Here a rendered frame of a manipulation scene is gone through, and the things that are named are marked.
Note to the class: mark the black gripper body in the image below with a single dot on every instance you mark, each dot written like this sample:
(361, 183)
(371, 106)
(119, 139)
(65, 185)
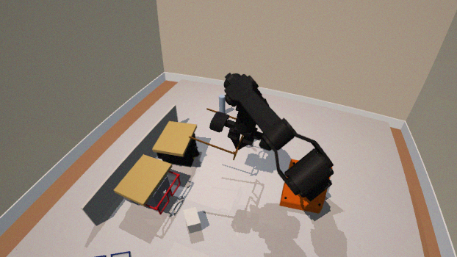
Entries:
(243, 126)

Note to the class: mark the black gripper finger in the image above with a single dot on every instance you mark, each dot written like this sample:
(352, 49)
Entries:
(235, 140)
(244, 143)

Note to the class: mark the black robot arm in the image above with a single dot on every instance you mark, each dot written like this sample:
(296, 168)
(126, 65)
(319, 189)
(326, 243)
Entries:
(308, 177)

